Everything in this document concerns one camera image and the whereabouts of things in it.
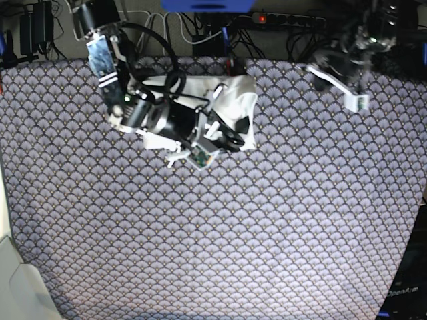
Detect right gripper grey bracket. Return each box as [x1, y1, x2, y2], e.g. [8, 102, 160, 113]
[165, 85, 244, 170]

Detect left gripper grey bracket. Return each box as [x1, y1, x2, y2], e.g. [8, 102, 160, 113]
[306, 63, 370, 113]

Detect white printed T-shirt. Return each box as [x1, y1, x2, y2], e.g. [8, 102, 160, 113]
[143, 75, 258, 151]

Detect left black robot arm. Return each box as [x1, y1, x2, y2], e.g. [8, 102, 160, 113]
[305, 1, 426, 112]

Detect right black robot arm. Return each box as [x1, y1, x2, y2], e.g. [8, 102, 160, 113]
[67, 1, 244, 170]

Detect red black table clamp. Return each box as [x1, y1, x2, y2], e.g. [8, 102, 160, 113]
[226, 58, 238, 77]

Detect purple fan-pattern table cloth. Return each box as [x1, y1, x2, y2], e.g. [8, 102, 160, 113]
[1, 59, 426, 319]

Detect black power strip red light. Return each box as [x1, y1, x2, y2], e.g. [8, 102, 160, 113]
[251, 12, 327, 28]

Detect blue box at top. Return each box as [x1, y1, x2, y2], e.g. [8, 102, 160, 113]
[161, 0, 255, 13]

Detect grey chair corner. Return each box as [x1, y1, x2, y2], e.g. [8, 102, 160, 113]
[1, 236, 62, 319]

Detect grey white cables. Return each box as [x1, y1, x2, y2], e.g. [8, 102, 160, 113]
[66, 0, 224, 57]

